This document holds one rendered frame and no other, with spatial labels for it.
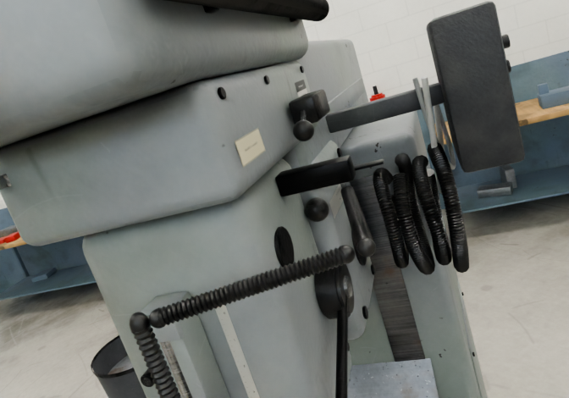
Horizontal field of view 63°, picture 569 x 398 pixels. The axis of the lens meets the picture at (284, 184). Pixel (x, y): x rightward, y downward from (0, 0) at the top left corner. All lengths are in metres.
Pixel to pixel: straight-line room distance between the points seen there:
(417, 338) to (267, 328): 0.57
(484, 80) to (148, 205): 0.44
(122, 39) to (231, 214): 0.20
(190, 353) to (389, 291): 0.55
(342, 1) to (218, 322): 4.36
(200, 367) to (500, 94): 0.48
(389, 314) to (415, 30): 3.87
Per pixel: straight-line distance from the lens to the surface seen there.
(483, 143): 0.67
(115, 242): 0.49
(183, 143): 0.37
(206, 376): 0.48
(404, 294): 0.94
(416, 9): 4.65
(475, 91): 0.65
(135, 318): 0.35
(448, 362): 1.03
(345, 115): 0.75
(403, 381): 1.03
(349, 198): 0.44
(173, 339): 0.45
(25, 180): 0.47
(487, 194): 4.33
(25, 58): 0.31
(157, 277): 0.48
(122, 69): 0.28
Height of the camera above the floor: 1.71
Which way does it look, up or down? 12 degrees down
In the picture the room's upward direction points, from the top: 18 degrees counter-clockwise
